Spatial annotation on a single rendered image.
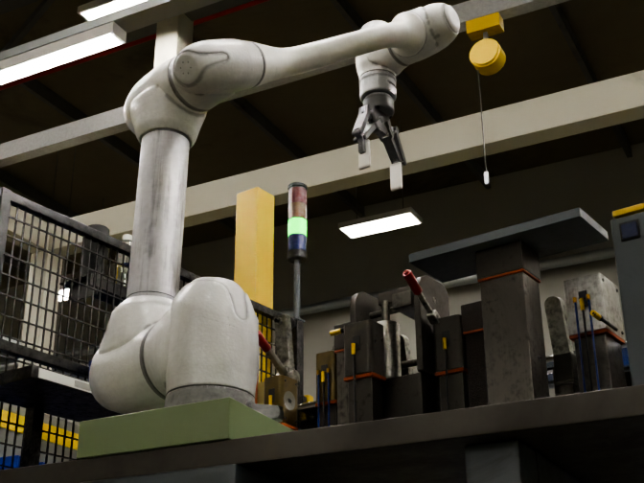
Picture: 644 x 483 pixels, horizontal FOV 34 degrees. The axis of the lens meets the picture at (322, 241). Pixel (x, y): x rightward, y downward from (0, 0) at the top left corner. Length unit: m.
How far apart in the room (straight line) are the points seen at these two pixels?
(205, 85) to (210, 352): 0.60
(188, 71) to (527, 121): 4.13
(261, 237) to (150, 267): 1.60
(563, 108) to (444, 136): 0.71
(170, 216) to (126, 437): 0.54
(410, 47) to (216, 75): 0.54
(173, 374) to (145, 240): 0.37
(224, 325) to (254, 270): 1.75
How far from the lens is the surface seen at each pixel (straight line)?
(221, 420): 1.62
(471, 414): 1.44
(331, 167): 6.46
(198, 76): 2.09
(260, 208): 3.64
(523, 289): 2.00
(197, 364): 1.76
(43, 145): 6.23
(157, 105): 2.19
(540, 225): 1.99
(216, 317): 1.79
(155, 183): 2.11
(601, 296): 2.11
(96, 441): 1.75
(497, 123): 6.12
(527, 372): 1.95
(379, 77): 2.52
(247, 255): 3.58
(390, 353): 2.28
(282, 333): 2.57
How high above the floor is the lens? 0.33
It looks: 24 degrees up
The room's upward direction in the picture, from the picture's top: straight up
